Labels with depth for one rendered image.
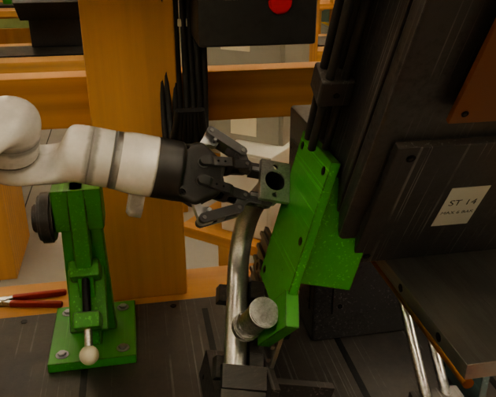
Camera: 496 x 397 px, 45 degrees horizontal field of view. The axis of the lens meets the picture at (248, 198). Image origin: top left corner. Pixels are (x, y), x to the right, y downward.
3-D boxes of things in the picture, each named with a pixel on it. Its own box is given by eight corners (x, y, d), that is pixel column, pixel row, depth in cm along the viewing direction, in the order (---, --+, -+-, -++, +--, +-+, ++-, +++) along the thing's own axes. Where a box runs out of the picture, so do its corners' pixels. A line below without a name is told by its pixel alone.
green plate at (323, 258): (341, 330, 74) (399, 174, 67) (278, 323, 72) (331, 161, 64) (314, 281, 84) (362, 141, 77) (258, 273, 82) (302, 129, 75)
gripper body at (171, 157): (149, 186, 68) (228, 199, 71) (157, 121, 72) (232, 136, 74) (139, 208, 75) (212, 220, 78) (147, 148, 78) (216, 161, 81)
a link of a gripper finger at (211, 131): (205, 129, 76) (242, 159, 76) (213, 120, 77) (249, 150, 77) (200, 139, 78) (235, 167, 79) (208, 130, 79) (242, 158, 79)
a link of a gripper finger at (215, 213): (193, 221, 74) (233, 204, 77) (199, 234, 74) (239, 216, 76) (198, 214, 72) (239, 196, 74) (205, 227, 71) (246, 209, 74)
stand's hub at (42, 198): (55, 251, 85) (48, 204, 82) (33, 254, 85) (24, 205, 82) (61, 228, 92) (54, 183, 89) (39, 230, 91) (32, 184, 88)
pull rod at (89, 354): (99, 368, 85) (95, 335, 83) (79, 370, 85) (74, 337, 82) (101, 343, 90) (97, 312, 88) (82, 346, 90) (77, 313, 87)
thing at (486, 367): (609, 369, 60) (617, 344, 59) (461, 390, 57) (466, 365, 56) (431, 207, 95) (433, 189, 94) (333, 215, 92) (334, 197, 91)
